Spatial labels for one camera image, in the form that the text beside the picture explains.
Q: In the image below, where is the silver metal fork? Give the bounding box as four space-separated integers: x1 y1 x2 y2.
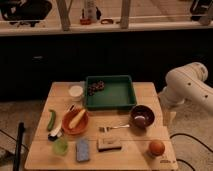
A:
99 124 130 132

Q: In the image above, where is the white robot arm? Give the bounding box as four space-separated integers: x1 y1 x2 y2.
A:
159 62 213 115

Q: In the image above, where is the white paper cup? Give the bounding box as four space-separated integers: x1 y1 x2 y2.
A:
69 85 83 101

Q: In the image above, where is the small green cup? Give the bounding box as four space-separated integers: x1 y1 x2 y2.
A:
53 138 68 155

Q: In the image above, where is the dark grape bunch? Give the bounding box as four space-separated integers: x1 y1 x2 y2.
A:
88 81 105 96

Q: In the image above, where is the green plastic tray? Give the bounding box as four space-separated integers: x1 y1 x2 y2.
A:
84 75 137 110

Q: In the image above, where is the yellow corn cob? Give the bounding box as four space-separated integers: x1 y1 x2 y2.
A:
69 109 86 129

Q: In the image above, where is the dark brown bowl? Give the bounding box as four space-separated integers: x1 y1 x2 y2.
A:
130 105 155 129

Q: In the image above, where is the orange plastic bowl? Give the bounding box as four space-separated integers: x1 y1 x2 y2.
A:
62 109 89 135

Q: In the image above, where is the wooden block eraser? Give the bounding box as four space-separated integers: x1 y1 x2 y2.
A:
97 137 122 152

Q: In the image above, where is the green cucumber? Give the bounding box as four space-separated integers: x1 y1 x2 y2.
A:
47 109 56 131

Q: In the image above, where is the blue sponge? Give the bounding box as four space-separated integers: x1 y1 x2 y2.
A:
76 139 90 162

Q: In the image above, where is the black white brush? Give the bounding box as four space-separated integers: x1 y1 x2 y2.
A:
48 122 62 141

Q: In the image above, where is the orange fruit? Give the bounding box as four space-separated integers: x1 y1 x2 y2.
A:
149 140 165 156

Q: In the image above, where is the white bottle on shelf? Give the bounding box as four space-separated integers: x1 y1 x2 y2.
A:
84 0 97 23

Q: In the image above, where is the black pole stand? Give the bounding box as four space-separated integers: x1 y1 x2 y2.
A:
13 122 25 171

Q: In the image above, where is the black office chair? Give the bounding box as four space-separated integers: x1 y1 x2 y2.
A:
0 0 52 27

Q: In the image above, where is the red ring object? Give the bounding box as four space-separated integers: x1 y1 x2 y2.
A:
101 19 114 24

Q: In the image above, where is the black floor cable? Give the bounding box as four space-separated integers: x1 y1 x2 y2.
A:
169 132 213 171

